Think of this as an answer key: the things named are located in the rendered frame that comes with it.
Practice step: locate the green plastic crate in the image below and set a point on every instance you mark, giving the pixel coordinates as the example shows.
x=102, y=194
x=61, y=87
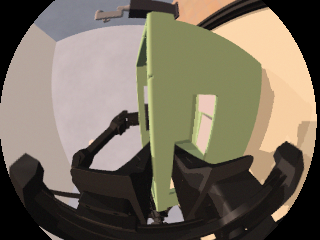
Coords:
x=182, y=62

